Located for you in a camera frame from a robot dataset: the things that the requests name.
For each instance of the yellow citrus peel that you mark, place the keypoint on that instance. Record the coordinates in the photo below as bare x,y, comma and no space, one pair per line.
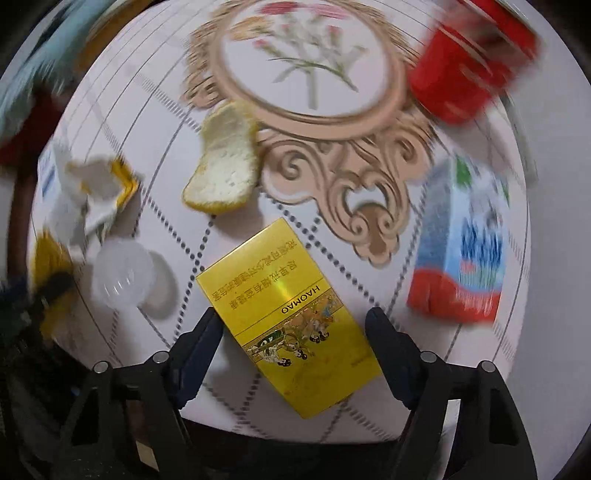
229,166

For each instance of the white yellow wrapper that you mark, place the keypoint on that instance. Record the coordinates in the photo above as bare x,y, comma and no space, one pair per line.
76,200

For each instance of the small milk carton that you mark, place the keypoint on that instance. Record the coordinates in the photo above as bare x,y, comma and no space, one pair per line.
461,258

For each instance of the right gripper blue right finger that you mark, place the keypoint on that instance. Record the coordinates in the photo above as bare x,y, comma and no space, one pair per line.
398,356

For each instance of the clear plastic cup lid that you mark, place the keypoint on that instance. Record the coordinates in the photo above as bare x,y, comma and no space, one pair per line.
127,276

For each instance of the light blue blanket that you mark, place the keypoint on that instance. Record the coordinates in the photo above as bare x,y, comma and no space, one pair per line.
50,64

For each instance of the yellow cigarette box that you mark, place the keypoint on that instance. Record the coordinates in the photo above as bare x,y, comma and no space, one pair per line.
289,321

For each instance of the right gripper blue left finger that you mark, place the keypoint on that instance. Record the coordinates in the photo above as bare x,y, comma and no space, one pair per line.
191,356

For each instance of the red cola can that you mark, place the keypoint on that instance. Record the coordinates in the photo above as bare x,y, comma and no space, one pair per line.
477,51

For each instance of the floral patterned tablecloth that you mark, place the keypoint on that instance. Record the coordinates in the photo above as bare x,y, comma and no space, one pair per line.
345,155

